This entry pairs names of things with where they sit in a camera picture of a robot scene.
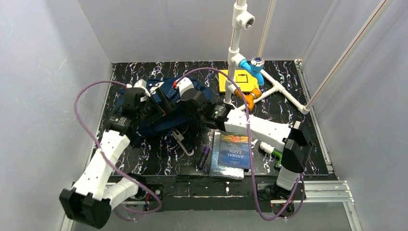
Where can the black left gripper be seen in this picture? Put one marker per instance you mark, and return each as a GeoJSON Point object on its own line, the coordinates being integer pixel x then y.
{"type": "Point", "coordinates": [156, 108]}

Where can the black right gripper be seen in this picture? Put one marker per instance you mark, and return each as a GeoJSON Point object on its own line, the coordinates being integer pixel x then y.
{"type": "Point", "coordinates": [184, 104]}

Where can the navy blue student backpack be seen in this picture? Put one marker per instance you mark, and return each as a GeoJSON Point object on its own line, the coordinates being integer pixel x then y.
{"type": "Point", "coordinates": [178, 114]}

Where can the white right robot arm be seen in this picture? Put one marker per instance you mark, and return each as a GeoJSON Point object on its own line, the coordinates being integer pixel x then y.
{"type": "Point", "coordinates": [293, 141]}

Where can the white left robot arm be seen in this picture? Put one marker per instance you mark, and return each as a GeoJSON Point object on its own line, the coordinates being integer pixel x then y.
{"type": "Point", "coordinates": [102, 165]}

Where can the purple black marker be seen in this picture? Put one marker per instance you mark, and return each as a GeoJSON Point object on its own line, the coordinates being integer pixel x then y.
{"type": "Point", "coordinates": [203, 157]}

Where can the yellow notebook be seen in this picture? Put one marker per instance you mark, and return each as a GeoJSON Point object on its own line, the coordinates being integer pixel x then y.
{"type": "Point", "coordinates": [242, 78]}

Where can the orange plastic tap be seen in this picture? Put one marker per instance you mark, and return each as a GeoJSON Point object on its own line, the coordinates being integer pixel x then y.
{"type": "Point", "coordinates": [249, 98]}

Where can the Animal Farm book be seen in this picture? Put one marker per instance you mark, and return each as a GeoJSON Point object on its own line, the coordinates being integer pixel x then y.
{"type": "Point", "coordinates": [234, 151]}

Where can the silver wrench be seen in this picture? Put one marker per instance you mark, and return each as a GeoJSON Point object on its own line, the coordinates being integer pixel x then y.
{"type": "Point", "coordinates": [253, 143]}

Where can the blue plastic tap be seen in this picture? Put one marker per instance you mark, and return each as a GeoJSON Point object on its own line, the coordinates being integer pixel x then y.
{"type": "Point", "coordinates": [254, 67]}

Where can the blue book underneath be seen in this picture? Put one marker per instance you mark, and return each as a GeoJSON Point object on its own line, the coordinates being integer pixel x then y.
{"type": "Point", "coordinates": [217, 170]}

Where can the green white plastic tap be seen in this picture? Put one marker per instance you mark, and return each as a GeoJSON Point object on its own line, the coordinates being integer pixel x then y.
{"type": "Point", "coordinates": [272, 151]}

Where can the thin white rear pole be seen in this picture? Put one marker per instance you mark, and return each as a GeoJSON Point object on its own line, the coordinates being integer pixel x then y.
{"type": "Point", "coordinates": [265, 32]}

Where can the white pole with red stripe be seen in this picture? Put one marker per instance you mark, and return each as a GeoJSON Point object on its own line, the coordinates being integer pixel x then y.
{"type": "Point", "coordinates": [367, 26]}

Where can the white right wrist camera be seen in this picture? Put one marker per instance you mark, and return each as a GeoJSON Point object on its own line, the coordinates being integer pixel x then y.
{"type": "Point", "coordinates": [182, 87]}

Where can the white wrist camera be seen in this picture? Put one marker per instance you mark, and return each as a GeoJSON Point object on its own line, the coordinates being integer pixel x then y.
{"type": "Point", "coordinates": [142, 84]}
{"type": "Point", "coordinates": [182, 87]}

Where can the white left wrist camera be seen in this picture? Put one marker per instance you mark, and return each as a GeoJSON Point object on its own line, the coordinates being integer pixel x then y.
{"type": "Point", "coordinates": [142, 84]}

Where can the white PVC pipe frame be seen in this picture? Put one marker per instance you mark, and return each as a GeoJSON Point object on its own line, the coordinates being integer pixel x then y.
{"type": "Point", "coordinates": [243, 20]}

